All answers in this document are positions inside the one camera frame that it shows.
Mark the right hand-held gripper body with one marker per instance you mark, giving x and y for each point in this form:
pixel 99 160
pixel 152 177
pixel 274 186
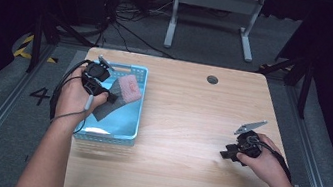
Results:
pixel 249 145

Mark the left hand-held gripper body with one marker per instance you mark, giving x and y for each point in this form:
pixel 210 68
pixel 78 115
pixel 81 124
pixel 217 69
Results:
pixel 94 77

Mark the grey and pink sock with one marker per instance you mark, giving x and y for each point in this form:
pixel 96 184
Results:
pixel 129 89

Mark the light blue plastic basket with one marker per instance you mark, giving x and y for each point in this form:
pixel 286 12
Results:
pixel 126 121

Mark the person's right hand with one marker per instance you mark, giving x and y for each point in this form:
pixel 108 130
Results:
pixel 269 167

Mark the person's left hand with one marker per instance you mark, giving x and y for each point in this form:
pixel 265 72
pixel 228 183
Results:
pixel 73 102

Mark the black metal stand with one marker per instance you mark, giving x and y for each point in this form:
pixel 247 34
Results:
pixel 304 91
pixel 37 39

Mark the round grey table grommet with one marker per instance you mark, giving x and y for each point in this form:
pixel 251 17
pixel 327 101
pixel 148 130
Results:
pixel 212 80

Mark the yellow and black hazard tape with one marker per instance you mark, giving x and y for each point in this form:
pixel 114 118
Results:
pixel 23 45

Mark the white metal table frame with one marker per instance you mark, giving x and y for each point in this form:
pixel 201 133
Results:
pixel 216 1

